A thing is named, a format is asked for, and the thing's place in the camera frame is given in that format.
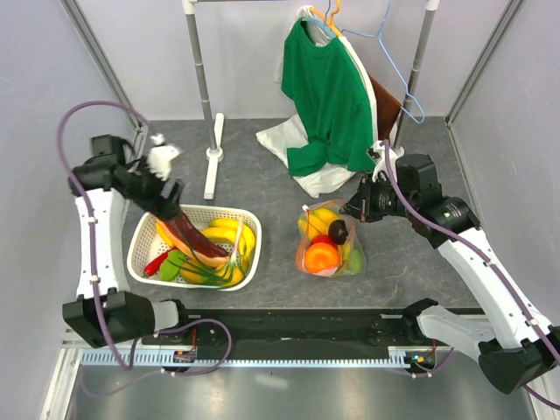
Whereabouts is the blue wire hanger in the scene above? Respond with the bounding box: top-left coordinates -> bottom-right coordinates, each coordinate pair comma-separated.
341,0 -> 426,124

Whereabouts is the orange toy orange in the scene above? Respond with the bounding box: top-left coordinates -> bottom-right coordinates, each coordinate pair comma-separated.
304,243 -> 340,273

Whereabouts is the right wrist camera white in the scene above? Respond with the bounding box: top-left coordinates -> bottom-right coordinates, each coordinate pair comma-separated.
367,140 -> 404,182

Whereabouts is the green T-shirt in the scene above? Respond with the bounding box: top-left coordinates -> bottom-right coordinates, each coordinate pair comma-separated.
281,18 -> 374,177

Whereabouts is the blue white cable duct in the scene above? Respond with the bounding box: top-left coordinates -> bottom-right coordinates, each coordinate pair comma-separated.
80,347 -> 412,368

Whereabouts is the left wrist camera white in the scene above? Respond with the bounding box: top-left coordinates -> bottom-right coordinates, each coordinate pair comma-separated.
146,133 -> 183,181

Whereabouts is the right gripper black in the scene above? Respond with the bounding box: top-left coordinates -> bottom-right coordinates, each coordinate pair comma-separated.
340,172 -> 417,222

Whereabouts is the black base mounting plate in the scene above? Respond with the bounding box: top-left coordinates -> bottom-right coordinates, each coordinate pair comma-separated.
143,308 -> 472,361

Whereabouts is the clothes rack left pole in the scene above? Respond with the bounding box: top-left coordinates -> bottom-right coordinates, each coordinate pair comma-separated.
182,1 -> 225,200

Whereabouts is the white cloth garment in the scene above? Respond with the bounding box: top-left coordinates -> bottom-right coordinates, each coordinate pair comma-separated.
255,115 -> 354,199

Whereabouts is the white plastic food basket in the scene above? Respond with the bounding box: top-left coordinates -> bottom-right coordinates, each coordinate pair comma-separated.
126,205 -> 262,291

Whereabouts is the clothes rack pole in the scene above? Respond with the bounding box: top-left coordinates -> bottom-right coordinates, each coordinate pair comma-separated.
393,0 -> 440,150
182,1 -> 225,200

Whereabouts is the red toy apple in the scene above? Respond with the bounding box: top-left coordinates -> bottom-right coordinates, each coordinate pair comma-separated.
310,234 -> 337,247

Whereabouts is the yellow green toy mango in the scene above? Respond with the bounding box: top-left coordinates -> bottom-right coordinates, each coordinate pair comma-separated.
179,260 -> 245,288

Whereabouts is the green toy leaf vegetable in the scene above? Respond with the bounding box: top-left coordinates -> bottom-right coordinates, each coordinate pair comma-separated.
158,249 -> 186,282

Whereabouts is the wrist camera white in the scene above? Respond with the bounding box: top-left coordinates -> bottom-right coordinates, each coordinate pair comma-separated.
367,140 -> 404,182
146,133 -> 183,181

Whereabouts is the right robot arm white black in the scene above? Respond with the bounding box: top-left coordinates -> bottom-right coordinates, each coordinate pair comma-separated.
341,143 -> 559,394

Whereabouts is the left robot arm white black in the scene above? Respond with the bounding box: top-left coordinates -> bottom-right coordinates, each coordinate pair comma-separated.
62,134 -> 193,348

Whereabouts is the green toy scallion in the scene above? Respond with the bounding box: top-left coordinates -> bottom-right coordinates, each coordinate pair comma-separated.
179,218 -> 256,288

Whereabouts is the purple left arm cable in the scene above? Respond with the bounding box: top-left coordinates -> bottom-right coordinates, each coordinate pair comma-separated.
57,100 -> 152,371

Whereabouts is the clear zip top bag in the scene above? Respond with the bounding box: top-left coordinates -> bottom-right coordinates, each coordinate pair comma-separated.
296,199 -> 367,278

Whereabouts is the orange hanger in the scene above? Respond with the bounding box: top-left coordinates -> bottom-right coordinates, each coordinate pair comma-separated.
323,0 -> 342,38

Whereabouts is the dark purple toy plum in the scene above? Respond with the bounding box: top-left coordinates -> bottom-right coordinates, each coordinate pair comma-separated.
328,219 -> 349,245

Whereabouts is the yellow toy banana bunch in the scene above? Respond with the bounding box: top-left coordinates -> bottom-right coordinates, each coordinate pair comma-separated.
297,207 -> 355,268

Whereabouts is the clothes rack right pole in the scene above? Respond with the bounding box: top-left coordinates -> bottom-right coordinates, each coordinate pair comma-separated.
393,0 -> 440,150

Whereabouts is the brown cloth garment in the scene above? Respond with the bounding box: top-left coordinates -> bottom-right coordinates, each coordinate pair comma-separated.
367,73 -> 403,170

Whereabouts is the red toy chili pepper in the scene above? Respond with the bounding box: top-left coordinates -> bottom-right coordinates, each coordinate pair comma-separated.
143,248 -> 172,278

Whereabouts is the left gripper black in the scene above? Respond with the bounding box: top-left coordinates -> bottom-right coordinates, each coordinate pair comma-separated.
124,157 -> 184,221

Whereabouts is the green toy cabbage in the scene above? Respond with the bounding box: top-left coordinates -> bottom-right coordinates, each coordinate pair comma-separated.
347,248 -> 364,276

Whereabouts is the brown toy food piece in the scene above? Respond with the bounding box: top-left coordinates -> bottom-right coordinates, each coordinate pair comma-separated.
157,213 -> 230,268

